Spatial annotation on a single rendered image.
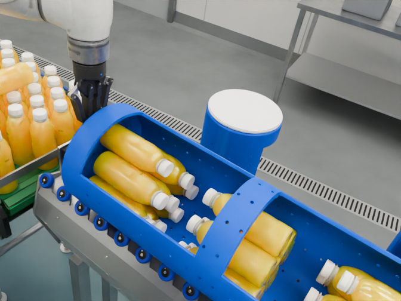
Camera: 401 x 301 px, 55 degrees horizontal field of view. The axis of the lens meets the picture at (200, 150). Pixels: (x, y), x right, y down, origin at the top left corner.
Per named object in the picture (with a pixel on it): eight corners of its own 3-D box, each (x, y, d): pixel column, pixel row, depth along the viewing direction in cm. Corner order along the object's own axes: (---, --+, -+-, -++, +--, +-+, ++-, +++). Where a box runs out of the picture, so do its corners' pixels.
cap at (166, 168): (162, 159, 92) (168, 162, 91) (170, 160, 96) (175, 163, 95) (155, 173, 92) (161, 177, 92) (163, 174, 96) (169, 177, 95)
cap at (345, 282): (356, 275, 74) (347, 269, 75) (346, 292, 73) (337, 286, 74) (353, 276, 78) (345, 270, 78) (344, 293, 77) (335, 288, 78)
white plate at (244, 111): (223, 134, 128) (222, 137, 129) (296, 128, 137) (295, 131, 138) (199, 89, 148) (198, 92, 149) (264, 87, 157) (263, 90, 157)
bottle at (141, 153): (106, 119, 98) (163, 153, 90) (122, 123, 104) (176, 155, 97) (94, 144, 98) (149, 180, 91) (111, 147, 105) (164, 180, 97)
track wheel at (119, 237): (112, 247, 99) (117, 246, 101) (127, 246, 98) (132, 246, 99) (111, 229, 100) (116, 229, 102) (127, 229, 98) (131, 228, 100)
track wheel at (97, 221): (92, 231, 102) (96, 230, 104) (106, 230, 100) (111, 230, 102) (92, 214, 103) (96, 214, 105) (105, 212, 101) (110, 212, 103)
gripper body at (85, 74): (92, 46, 92) (93, 80, 98) (62, 56, 86) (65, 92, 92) (114, 58, 89) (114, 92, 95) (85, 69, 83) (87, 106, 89)
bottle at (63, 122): (55, 146, 132) (50, 100, 121) (77, 147, 134) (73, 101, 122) (52, 160, 127) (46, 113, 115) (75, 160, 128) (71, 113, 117)
